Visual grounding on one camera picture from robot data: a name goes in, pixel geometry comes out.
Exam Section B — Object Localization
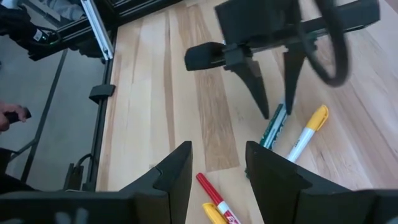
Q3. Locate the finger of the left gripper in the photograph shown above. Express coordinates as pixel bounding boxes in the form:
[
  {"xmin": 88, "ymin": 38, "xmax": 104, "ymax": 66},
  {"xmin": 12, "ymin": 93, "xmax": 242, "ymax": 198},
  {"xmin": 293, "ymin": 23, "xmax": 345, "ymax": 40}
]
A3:
[
  {"xmin": 282, "ymin": 46, "xmax": 307, "ymax": 115},
  {"xmin": 224, "ymin": 45, "xmax": 270, "ymax": 120}
]

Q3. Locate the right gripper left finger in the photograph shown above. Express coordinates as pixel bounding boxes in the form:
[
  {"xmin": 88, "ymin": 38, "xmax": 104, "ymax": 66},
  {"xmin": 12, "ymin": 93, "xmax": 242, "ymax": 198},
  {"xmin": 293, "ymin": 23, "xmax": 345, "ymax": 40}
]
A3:
[{"xmin": 0, "ymin": 141, "xmax": 193, "ymax": 224}]

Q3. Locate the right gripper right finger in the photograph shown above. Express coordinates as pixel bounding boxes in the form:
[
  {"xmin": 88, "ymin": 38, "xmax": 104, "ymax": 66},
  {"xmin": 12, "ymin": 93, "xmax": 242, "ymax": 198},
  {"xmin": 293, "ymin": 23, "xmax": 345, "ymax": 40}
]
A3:
[{"xmin": 245, "ymin": 141, "xmax": 398, "ymax": 224}]

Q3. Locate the yellow fine-tip marker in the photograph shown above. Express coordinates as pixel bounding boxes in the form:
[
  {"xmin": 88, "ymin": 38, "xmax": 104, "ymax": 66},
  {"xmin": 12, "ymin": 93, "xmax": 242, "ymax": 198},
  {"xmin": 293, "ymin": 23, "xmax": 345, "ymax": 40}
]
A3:
[
  {"xmin": 201, "ymin": 202, "xmax": 228, "ymax": 224},
  {"xmin": 285, "ymin": 105, "xmax": 330, "ymax": 163}
]

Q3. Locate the dark green Expo marker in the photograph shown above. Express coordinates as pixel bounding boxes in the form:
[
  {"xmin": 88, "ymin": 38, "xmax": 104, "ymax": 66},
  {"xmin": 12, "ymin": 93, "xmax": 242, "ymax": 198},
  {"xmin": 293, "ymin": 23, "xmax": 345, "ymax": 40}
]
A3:
[{"xmin": 259, "ymin": 102, "xmax": 289, "ymax": 150}]

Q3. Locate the red fine-tip marker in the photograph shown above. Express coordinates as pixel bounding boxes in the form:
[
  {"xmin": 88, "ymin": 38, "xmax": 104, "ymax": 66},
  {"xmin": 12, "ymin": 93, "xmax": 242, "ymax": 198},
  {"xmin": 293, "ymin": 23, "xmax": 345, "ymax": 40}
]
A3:
[{"xmin": 195, "ymin": 172, "xmax": 242, "ymax": 224}]

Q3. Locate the black table clamp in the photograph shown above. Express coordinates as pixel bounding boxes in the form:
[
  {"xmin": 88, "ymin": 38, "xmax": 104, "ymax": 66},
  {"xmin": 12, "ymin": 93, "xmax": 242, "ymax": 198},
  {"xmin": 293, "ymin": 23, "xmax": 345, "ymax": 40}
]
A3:
[
  {"xmin": 88, "ymin": 83, "xmax": 116, "ymax": 105},
  {"xmin": 63, "ymin": 154, "xmax": 85, "ymax": 191}
]

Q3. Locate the black handheld controller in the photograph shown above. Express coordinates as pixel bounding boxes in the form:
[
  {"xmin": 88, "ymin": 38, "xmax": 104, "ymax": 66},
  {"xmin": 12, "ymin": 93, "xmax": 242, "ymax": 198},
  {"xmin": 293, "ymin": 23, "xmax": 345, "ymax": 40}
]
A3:
[{"xmin": 4, "ymin": 107, "xmax": 32, "ymax": 124}]

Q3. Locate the person's hand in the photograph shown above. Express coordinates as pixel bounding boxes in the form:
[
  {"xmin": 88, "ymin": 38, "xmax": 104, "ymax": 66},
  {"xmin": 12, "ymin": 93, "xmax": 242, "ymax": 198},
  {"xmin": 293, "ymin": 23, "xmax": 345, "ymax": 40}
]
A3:
[{"xmin": 0, "ymin": 102, "xmax": 29, "ymax": 132}]

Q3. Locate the black device with white label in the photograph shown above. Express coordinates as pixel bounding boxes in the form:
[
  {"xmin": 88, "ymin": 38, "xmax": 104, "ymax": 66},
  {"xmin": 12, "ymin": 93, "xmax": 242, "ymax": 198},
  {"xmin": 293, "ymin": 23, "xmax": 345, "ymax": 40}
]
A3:
[{"xmin": 0, "ymin": 4, "xmax": 63, "ymax": 62}]

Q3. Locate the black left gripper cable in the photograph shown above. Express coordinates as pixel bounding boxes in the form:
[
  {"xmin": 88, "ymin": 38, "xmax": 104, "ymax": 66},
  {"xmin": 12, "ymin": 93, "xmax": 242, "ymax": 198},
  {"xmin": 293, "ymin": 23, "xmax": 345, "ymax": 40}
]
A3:
[{"xmin": 297, "ymin": 0, "xmax": 351, "ymax": 88}]

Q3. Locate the white aluminium post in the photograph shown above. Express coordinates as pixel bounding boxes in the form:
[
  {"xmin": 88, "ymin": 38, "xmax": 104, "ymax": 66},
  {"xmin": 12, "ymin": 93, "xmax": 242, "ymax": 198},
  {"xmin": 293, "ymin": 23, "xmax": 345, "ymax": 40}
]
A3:
[{"xmin": 80, "ymin": 0, "xmax": 114, "ymax": 62}]

